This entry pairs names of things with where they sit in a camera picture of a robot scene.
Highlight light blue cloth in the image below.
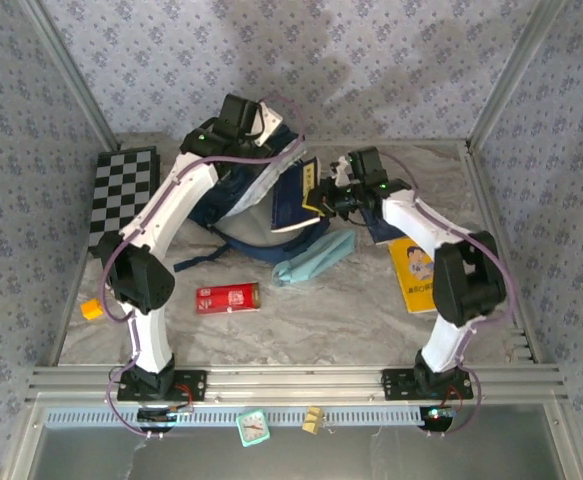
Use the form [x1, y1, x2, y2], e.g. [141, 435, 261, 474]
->
[270, 228, 357, 287]

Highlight navy blue backpack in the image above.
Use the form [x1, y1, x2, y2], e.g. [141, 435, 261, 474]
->
[173, 124, 333, 274]

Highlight yellow picture book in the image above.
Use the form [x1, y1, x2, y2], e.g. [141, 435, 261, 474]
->
[388, 238, 440, 315]

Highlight black grey chessboard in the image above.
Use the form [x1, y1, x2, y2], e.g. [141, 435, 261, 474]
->
[88, 145, 161, 259]

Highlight red snack packet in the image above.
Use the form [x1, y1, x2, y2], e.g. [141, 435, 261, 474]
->
[195, 282, 261, 316]

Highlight small circuit board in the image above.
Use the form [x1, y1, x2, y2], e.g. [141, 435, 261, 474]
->
[423, 405, 458, 424]
[137, 407, 195, 426]

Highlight teal alarm clock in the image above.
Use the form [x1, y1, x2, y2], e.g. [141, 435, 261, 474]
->
[235, 408, 271, 448]

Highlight grey metal panel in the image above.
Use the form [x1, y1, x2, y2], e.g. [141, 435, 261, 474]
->
[8, 404, 580, 480]

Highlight aluminium side rail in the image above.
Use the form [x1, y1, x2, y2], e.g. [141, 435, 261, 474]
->
[45, 132, 122, 369]
[463, 142, 555, 366]

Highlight aluminium corner post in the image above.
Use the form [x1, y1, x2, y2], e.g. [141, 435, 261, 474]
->
[465, 0, 570, 151]
[18, 0, 123, 151]

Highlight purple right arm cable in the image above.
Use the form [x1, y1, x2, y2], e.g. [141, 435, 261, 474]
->
[380, 149, 518, 439]

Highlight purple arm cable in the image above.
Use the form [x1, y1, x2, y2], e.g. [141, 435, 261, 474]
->
[380, 149, 518, 439]
[100, 94, 306, 440]

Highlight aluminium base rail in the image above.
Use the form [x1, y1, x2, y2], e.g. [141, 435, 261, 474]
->
[24, 364, 571, 407]

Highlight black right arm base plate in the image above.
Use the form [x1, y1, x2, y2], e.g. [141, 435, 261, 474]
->
[381, 368, 474, 401]

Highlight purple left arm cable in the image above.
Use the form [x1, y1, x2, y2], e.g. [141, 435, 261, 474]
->
[100, 94, 306, 440]

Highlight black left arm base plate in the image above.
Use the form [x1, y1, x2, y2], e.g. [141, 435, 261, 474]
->
[116, 368, 208, 403]

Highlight grey slotted cable duct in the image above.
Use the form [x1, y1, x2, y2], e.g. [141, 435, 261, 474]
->
[44, 405, 430, 427]

